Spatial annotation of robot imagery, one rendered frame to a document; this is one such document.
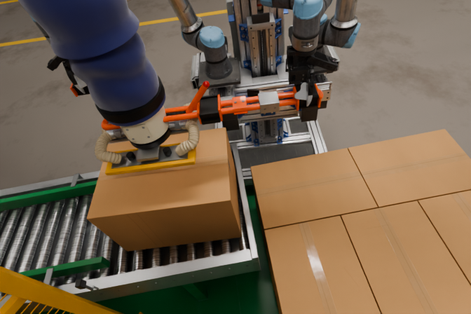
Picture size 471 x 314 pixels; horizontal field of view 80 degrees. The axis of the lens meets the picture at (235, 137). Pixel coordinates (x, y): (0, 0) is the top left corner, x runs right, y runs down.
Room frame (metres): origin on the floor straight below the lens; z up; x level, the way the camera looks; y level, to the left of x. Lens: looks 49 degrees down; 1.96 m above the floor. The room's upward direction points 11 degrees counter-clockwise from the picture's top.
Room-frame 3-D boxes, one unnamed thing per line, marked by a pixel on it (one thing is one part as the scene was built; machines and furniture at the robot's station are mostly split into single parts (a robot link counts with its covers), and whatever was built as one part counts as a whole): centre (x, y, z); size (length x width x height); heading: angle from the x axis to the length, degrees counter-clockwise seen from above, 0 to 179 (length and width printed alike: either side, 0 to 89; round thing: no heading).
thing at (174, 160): (0.69, 0.33, 1.15); 0.34 x 0.10 x 0.05; 85
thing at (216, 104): (0.76, 0.07, 1.26); 0.10 x 0.08 x 0.06; 175
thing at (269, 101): (0.74, -0.14, 1.25); 0.07 x 0.07 x 0.04; 85
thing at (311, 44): (0.73, -0.26, 1.48); 0.08 x 0.08 x 0.05
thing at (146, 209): (0.77, 0.35, 0.75); 0.60 x 0.40 x 0.40; 86
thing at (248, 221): (0.77, 0.02, 0.58); 0.70 x 0.03 x 0.06; 0
